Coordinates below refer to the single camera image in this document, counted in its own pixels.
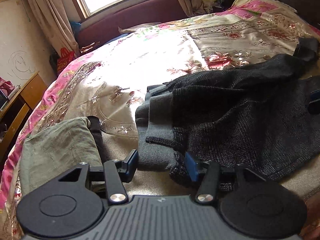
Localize folded olive green garment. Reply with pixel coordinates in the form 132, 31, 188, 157
20, 116, 102, 195

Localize red shopping bag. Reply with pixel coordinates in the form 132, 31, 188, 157
57, 48, 75, 75

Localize floral satin bedspread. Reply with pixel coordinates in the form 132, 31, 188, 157
1, 0, 319, 239

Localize maroon upholstered window bench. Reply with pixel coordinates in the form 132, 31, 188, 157
76, 0, 187, 48

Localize dark grey knit pants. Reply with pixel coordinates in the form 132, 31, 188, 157
136, 38, 319, 186

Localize wooden desk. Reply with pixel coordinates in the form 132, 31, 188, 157
1, 73, 48, 166

